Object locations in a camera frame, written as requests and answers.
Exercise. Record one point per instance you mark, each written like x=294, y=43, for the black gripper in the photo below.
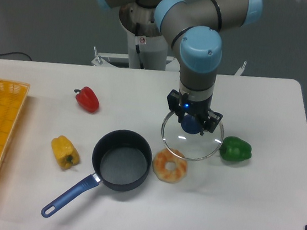
x=195, y=104

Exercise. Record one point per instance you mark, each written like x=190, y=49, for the glass lid blue knob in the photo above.
x=186, y=145

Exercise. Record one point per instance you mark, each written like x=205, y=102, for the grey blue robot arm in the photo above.
x=193, y=33

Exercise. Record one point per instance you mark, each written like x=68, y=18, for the orange glazed donut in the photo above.
x=170, y=166

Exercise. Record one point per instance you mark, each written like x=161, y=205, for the green bell pepper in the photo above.
x=234, y=149

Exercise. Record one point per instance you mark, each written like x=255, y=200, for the dark blue saucepan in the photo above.
x=121, y=160

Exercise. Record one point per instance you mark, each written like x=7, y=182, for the red bell pepper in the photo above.
x=87, y=99

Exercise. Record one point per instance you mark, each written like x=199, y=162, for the yellow bell pepper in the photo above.
x=65, y=153

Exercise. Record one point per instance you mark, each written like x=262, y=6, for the white frame bracket right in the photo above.
x=241, y=69

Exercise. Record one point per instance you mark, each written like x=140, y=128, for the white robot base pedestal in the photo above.
x=147, y=48

